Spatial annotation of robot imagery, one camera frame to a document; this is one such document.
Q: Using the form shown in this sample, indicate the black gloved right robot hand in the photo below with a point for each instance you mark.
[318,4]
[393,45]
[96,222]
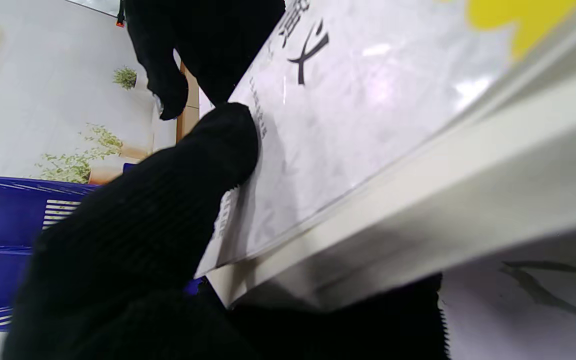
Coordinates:
[208,40]

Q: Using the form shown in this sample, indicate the white and yellow book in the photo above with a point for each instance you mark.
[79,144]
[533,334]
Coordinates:
[393,125]

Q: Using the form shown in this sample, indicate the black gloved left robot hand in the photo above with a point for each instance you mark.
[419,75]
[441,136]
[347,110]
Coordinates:
[133,250]

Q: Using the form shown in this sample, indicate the blue perforated plastic file holder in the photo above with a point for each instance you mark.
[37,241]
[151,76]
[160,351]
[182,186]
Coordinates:
[3,225]

